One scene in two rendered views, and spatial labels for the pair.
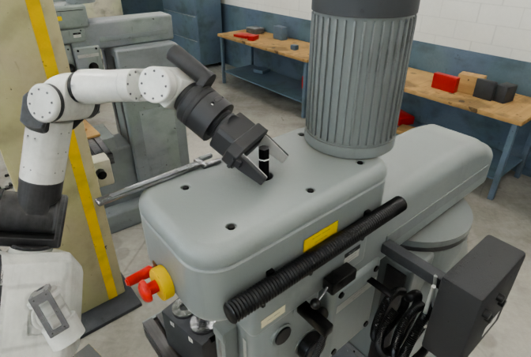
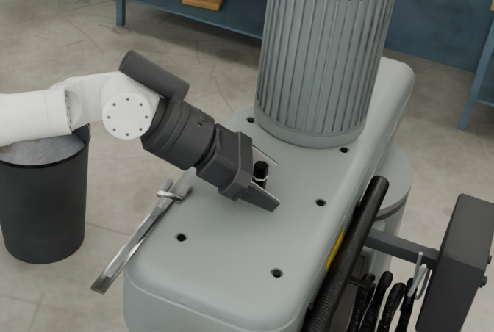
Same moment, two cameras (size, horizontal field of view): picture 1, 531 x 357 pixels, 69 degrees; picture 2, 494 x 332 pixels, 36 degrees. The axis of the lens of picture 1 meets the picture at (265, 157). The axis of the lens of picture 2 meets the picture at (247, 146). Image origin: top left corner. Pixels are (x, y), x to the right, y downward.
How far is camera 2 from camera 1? 0.61 m
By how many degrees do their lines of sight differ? 28
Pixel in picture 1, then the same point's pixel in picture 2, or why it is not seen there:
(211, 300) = not seen: outside the picture
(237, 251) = (299, 299)
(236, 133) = (234, 156)
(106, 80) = (30, 114)
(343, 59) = (331, 40)
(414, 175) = (364, 136)
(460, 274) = (456, 247)
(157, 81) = (133, 112)
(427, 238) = not seen: hidden behind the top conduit
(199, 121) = (188, 150)
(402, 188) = not seen: hidden behind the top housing
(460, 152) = (395, 89)
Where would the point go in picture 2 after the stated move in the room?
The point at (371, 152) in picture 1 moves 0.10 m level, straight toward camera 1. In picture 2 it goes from (353, 134) to (372, 171)
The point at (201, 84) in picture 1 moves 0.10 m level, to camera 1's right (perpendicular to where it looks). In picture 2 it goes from (177, 100) to (241, 88)
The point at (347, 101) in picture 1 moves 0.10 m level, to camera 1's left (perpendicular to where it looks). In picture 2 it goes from (334, 85) to (279, 97)
